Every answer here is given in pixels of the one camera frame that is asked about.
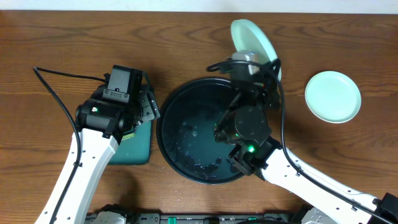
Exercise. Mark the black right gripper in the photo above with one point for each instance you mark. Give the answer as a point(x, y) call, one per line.
point(259, 78)

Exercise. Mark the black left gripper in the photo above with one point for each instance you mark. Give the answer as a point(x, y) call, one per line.
point(149, 109)

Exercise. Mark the mint green plate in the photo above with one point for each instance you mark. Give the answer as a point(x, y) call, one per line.
point(333, 97)
point(252, 45)

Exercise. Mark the green yellow sponge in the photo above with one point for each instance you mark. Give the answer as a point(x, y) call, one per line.
point(127, 136)

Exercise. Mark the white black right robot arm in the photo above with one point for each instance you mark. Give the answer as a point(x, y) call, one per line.
point(244, 125)

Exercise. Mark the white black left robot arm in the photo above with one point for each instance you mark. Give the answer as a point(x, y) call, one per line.
point(88, 156)

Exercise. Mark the round black tray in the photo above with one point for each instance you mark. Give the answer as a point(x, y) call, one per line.
point(185, 131)

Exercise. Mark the dark green rectangular tray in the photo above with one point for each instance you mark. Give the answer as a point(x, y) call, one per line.
point(136, 149)

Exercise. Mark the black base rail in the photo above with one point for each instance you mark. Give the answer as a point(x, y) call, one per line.
point(116, 214)

